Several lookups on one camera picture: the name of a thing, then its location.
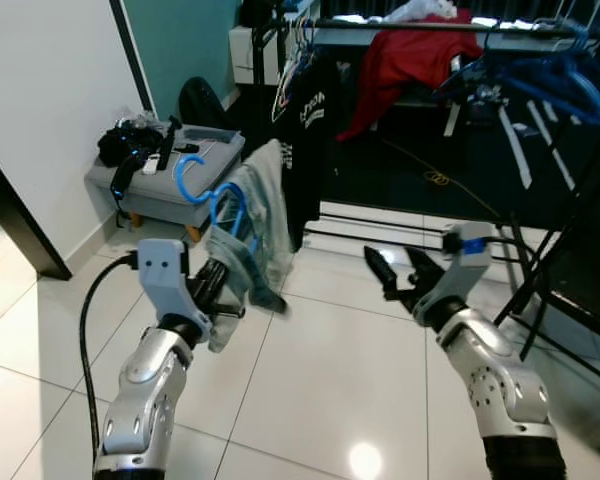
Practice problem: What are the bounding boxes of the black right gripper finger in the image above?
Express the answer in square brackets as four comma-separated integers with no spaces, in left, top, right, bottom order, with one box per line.
[365,246,401,303]
[408,248,443,293]

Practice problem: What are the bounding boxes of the grey shorts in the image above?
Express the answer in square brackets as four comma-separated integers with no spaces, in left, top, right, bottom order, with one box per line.
[204,139,298,354]

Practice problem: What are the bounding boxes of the pale green plastic hanger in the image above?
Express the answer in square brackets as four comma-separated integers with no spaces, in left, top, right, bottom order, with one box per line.
[270,18,316,123]

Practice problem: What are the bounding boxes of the dark blue plastic hanger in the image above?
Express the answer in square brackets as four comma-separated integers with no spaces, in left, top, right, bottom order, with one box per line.
[433,40,600,128]

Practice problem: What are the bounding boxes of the dark rug white stripes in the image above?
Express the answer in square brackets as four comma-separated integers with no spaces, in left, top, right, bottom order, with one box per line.
[320,100,581,216]

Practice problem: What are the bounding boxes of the grey padded ottoman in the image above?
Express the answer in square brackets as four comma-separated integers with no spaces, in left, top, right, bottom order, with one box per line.
[84,127,247,243]

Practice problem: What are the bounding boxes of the black printed hanging t-shirt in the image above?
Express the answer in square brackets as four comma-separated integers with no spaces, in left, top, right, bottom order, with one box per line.
[273,48,348,253]

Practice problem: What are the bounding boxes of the flat grey tray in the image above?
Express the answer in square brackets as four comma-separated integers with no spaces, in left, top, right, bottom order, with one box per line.
[183,128,238,147]

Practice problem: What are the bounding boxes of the black stick-shaped device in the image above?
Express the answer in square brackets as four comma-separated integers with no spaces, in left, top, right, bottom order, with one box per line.
[157,116,183,173]

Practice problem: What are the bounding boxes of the black folding drying rack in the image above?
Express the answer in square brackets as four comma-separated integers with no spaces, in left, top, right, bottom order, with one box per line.
[485,95,600,401]

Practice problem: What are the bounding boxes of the black fabric bag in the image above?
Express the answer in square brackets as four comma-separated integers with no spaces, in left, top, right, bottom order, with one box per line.
[97,122,163,168]

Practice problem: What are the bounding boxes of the black backpack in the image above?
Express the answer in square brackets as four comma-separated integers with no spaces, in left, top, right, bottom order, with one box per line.
[176,75,233,132]

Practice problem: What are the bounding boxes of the red cloth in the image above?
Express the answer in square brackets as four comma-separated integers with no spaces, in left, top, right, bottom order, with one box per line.
[336,8,487,143]

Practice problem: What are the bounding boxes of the white low cabinet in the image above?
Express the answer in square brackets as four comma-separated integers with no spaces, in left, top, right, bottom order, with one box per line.
[227,18,293,88]

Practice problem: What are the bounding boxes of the black metal clothes rack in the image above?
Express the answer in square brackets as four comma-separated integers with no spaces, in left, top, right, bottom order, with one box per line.
[248,8,600,263]

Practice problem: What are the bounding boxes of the white fluffy cloth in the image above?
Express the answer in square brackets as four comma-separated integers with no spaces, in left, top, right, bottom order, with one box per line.
[383,0,473,25]

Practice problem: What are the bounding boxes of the black pouch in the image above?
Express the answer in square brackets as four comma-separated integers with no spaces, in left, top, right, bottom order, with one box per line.
[238,0,281,29]

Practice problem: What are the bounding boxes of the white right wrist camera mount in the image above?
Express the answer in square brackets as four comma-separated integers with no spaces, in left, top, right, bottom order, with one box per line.
[441,222,497,303]

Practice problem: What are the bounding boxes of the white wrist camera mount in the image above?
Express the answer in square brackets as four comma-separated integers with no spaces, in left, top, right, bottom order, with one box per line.
[441,222,497,303]
[137,239,214,323]

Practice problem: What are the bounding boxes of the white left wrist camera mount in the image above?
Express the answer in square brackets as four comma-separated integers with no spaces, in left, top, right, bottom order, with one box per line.
[137,239,214,323]

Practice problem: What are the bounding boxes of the black fabric strap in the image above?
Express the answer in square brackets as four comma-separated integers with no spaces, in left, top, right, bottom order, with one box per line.
[108,150,149,198]

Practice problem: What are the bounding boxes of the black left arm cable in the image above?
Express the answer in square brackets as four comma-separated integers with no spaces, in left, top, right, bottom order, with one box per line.
[77,252,143,466]

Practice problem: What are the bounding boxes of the thin black wall trim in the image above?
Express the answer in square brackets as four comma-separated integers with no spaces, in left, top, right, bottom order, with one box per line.
[108,0,157,121]

